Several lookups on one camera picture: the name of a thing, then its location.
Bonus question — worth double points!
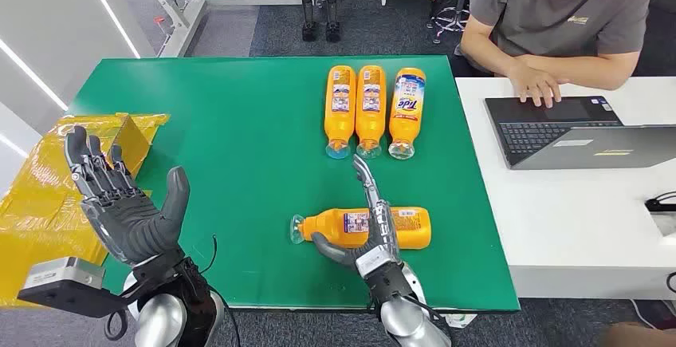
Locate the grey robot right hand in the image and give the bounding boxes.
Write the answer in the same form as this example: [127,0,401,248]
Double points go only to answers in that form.
[310,154,403,278]

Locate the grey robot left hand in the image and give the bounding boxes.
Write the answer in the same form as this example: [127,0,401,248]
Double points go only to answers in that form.
[64,124,191,267]

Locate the orange detergent bottle clear cap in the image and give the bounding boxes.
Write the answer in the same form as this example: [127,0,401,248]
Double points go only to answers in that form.
[355,65,387,160]
[289,206,433,251]

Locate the orange Tide detergent bottle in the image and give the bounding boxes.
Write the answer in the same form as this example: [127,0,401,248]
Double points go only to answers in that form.
[387,67,426,161]

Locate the orange detergent bottle blue cap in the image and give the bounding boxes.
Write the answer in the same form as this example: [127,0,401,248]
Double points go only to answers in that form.
[323,65,357,160]

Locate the yellow taped cardboard box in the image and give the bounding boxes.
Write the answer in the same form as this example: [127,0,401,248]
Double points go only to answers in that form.
[0,112,171,309]

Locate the green table mat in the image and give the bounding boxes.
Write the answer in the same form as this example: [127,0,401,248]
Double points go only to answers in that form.
[65,54,521,314]

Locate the dark grey open laptop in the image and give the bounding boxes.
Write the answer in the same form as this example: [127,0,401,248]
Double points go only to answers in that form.
[484,95,676,172]

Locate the white desk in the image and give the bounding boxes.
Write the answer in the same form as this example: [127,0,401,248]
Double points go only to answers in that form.
[454,76,676,302]

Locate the person's right hand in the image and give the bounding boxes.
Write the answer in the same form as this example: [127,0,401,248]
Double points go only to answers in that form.
[505,64,563,108]

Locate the black humanoid robot legs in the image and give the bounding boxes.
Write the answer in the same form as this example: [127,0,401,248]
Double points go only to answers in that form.
[293,0,343,45]

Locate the tan rounded object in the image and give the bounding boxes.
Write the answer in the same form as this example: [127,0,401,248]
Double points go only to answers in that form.
[599,322,676,347]

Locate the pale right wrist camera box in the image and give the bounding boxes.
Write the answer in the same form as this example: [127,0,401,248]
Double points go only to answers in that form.
[355,246,398,278]

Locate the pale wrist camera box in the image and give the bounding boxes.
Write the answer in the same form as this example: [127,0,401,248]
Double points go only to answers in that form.
[23,257,105,290]
[355,246,398,278]

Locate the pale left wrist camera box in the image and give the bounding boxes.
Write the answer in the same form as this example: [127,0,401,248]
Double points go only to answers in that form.
[23,257,105,290]

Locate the black left camera mount bracket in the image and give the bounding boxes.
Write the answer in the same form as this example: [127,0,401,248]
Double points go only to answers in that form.
[17,280,159,319]

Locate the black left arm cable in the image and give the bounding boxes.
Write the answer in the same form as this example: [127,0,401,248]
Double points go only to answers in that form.
[199,235,242,347]

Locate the white metal frame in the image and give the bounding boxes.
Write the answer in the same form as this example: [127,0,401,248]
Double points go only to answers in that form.
[108,0,305,59]

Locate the black plug with cable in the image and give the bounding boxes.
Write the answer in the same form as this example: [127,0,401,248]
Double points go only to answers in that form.
[644,191,676,214]

